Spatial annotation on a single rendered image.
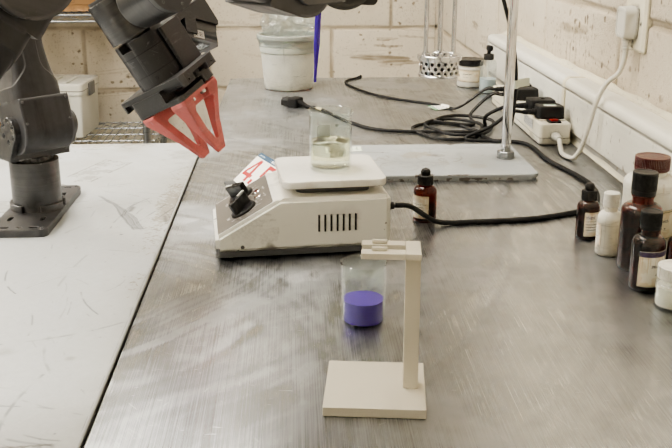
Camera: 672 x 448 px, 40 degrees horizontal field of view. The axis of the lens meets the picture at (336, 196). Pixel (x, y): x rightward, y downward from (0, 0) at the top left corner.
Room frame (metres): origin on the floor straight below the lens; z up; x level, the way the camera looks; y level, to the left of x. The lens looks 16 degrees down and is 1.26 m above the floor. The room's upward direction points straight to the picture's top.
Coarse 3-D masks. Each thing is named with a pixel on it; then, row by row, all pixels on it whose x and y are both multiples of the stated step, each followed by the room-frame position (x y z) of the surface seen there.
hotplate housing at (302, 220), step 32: (288, 192) 1.02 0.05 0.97; (320, 192) 1.02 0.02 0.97; (352, 192) 1.02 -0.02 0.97; (384, 192) 1.02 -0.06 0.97; (256, 224) 0.98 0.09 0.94; (288, 224) 0.99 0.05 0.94; (320, 224) 0.99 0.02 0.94; (352, 224) 1.00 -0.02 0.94; (384, 224) 1.00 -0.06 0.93; (224, 256) 0.98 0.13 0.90
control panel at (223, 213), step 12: (264, 180) 1.09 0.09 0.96; (252, 192) 1.06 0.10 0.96; (264, 192) 1.04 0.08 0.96; (216, 204) 1.10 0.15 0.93; (228, 204) 1.07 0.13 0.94; (264, 204) 1.00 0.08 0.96; (216, 216) 1.05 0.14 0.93; (228, 216) 1.03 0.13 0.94; (240, 216) 1.00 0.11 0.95; (228, 228) 0.98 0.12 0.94
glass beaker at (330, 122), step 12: (312, 108) 1.07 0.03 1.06; (324, 108) 1.08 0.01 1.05; (336, 108) 1.08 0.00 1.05; (348, 108) 1.07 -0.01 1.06; (312, 120) 1.04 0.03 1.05; (324, 120) 1.03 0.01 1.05; (336, 120) 1.03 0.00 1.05; (348, 120) 1.04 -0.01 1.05; (312, 132) 1.04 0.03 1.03; (324, 132) 1.03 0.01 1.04; (336, 132) 1.03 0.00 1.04; (348, 132) 1.04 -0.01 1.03; (312, 144) 1.05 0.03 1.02; (324, 144) 1.03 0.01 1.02; (336, 144) 1.03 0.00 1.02; (348, 144) 1.04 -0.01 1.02; (312, 156) 1.05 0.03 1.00; (324, 156) 1.03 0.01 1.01; (336, 156) 1.03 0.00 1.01; (348, 156) 1.04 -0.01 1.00; (312, 168) 1.05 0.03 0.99; (324, 168) 1.03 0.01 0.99; (336, 168) 1.04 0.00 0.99; (348, 168) 1.05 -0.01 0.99
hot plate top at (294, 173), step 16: (288, 160) 1.09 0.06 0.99; (304, 160) 1.09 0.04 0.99; (352, 160) 1.09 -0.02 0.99; (368, 160) 1.09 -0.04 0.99; (288, 176) 1.02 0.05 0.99; (304, 176) 1.02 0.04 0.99; (320, 176) 1.02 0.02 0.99; (336, 176) 1.02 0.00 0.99; (352, 176) 1.02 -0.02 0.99; (368, 176) 1.02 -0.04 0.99; (384, 176) 1.02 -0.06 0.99
